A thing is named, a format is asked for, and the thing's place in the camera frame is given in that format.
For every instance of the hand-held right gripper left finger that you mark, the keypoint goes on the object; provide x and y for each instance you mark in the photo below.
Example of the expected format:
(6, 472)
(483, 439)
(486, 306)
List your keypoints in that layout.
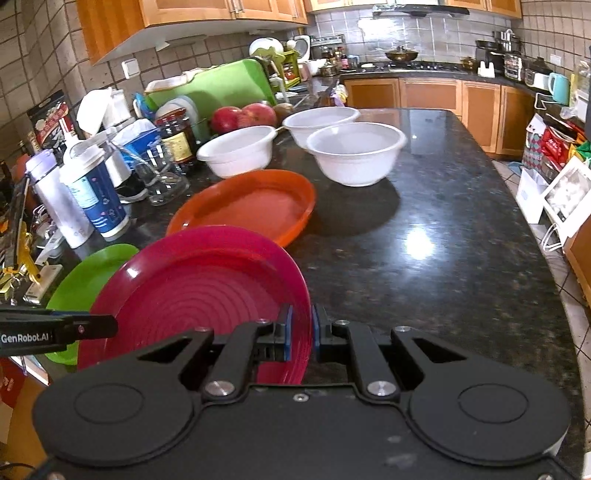
(289, 334)

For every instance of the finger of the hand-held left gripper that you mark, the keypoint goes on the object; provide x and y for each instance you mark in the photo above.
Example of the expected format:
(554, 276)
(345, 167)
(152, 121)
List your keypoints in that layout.
(92, 327)

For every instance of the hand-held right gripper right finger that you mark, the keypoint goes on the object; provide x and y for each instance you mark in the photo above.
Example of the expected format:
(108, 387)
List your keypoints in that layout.
(316, 334)

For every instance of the green plastic plate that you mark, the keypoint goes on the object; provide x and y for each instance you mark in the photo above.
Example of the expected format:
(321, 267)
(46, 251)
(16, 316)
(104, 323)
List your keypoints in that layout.
(87, 277)

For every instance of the red plastic plate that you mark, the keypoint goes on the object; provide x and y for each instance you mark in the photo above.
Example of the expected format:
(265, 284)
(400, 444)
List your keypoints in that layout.
(194, 286)

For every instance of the orange plastic plate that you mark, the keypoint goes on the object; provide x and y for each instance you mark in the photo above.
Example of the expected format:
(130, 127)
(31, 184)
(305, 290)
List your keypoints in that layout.
(249, 203)

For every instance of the smooth white plastic bowl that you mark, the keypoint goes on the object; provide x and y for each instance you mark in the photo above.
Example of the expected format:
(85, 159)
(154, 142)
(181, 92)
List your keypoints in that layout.
(318, 121)
(355, 159)

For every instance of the ribbed white plastic bowl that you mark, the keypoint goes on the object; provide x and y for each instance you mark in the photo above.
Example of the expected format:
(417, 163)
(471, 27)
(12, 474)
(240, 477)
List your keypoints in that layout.
(238, 154)

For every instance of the blue white paper cup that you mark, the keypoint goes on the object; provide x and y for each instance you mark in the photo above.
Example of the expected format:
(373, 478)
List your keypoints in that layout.
(97, 194)

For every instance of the white bottle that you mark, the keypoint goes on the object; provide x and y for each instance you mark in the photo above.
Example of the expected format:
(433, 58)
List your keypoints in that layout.
(55, 198)

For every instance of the clear glass cup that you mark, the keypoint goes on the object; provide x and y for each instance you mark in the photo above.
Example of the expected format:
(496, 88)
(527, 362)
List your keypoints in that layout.
(161, 180)

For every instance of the blue white tissue pack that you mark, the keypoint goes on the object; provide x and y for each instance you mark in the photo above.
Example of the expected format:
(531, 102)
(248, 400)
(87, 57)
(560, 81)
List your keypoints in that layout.
(136, 138)

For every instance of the dark sauce jar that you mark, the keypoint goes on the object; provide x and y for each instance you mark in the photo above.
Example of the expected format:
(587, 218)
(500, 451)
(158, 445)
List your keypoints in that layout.
(178, 138)

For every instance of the black snack bag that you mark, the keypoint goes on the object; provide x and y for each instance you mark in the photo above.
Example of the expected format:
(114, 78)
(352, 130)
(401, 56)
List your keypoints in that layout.
(48, 122)

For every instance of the red apple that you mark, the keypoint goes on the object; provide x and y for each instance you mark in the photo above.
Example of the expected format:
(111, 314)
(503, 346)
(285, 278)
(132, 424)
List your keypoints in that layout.
(225, 121)
(259, 115)

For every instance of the brown kiwi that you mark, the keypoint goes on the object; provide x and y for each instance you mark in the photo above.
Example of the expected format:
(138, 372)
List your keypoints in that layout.
(282, 110)

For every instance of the stack of white containers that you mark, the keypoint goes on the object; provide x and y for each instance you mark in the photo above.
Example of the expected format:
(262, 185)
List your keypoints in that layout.
(178, 106)

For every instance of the purple rubber gloves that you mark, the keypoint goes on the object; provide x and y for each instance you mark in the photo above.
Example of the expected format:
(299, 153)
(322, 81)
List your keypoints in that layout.
(339, 96)

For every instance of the green cutting board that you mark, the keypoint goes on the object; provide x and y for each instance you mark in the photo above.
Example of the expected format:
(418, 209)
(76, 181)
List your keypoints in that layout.
(221, 87)

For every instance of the white paper carrier bag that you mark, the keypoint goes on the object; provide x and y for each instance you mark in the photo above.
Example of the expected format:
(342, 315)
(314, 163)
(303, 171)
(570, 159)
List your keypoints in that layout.
(531, 194)

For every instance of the wooden lower cabinets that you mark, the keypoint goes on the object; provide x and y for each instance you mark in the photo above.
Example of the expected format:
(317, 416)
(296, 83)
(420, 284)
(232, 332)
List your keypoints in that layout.
(429, 99)

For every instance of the green dish rack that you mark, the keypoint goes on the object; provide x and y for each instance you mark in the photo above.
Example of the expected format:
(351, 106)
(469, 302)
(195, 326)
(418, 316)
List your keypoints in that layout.
(277, 60)

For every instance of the gas stove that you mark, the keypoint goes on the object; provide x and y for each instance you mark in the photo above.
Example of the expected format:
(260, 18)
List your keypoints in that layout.
(415, 68)

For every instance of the white gift box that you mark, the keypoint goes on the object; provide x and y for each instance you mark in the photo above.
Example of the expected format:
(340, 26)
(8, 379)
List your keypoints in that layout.
(570, 189)

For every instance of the dark wok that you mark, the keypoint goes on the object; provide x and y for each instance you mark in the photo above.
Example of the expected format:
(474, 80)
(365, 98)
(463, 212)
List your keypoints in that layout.
(401, 54)

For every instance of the red gift bag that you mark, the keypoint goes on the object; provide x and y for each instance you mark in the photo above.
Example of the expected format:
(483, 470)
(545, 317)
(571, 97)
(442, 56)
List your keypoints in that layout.
(556, 145)

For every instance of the black kitchen appliance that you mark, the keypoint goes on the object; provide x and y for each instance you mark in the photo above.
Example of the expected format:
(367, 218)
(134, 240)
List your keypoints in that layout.
(489, 57)

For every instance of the wooden upper cabinet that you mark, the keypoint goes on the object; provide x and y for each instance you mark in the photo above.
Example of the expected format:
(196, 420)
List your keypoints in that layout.
(184, 14)

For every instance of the white electric cooker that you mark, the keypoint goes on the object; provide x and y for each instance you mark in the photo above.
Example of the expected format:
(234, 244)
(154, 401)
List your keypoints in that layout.
(536, 78)

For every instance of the range hood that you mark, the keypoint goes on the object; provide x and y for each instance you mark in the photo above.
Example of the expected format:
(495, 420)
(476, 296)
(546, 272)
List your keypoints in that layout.
(420, 11)

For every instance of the teal mug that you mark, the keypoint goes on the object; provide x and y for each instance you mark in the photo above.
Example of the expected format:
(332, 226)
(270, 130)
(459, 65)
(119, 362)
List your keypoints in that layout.
(559, 88)

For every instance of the white wall socket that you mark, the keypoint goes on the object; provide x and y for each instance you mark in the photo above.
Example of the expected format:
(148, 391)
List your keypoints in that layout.
(131, 68)

